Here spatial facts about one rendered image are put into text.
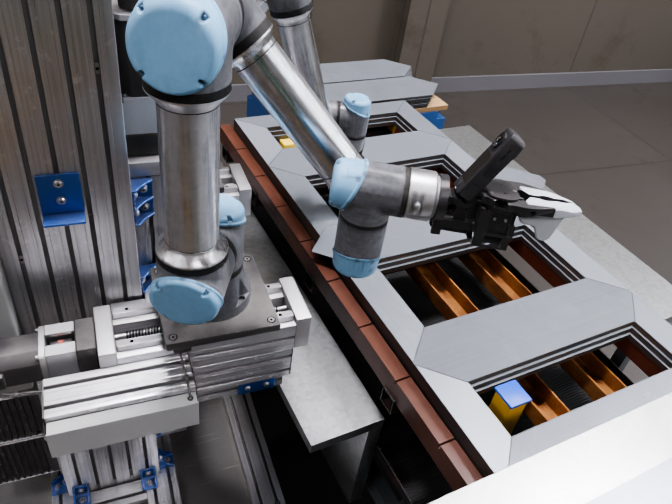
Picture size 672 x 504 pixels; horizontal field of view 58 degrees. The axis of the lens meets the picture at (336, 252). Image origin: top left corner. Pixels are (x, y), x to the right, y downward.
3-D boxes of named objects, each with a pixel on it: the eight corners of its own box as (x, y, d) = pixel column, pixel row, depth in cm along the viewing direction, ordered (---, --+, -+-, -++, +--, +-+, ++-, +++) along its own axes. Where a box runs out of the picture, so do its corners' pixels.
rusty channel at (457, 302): (318, 144, 251) (319, 133, 248) (622, 489, 142) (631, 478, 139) (301, 146, 247) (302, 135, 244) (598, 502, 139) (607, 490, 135)
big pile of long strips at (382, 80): (401, 69, 296) (404, 57, 292) (448, 105, 270) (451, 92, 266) (248, 81, 262) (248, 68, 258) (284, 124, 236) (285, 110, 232)
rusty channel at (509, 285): (362, 138, 260) (364, 127, 257) (679, 458, 151) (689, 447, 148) (346, 140, 256) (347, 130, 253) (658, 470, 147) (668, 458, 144)
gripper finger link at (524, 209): (546, 209, 88) (488, 200, 88) (550, 198, 87) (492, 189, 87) (554, 224, 84) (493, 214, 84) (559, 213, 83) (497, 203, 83)
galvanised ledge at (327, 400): (216, 161, 235) (216, 154, 233) (382, 426, 150) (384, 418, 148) (164, 168, 227) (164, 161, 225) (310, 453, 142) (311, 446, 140)
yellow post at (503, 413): (488, 434, 148) (512, 385, 136) (501, 451, 145) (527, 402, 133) (472, 441, 146) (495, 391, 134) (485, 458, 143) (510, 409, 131)
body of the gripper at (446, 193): (502, 227, 94) (426, 215, 94) (518, 177, 90) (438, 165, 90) (511, 252, 88) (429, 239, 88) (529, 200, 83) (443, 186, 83)
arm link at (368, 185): (330, 192, 94) (337, 144, 89) (399, 203, 94) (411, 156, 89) (325, 221, 88) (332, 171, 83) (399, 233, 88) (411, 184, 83)
